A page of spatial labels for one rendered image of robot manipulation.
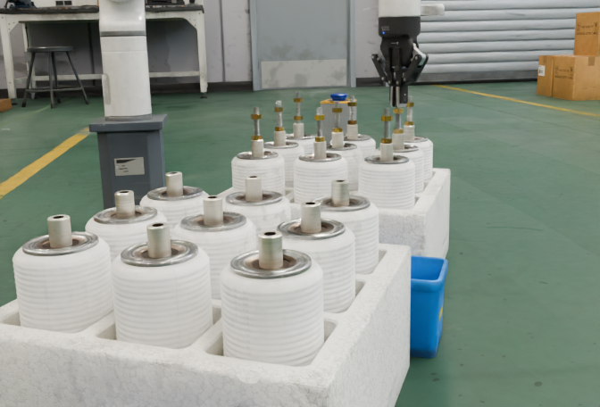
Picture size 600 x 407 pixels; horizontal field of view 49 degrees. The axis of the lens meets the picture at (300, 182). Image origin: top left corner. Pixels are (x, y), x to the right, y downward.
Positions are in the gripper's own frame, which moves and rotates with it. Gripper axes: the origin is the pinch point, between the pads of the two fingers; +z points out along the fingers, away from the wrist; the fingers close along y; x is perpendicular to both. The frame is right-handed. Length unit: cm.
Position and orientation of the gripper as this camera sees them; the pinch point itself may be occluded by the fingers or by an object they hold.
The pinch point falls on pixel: (398, 95)
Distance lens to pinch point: 122.8
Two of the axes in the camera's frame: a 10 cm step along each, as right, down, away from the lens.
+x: 8.1, -1.4, 5.6
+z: 0.2, 9.8, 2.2
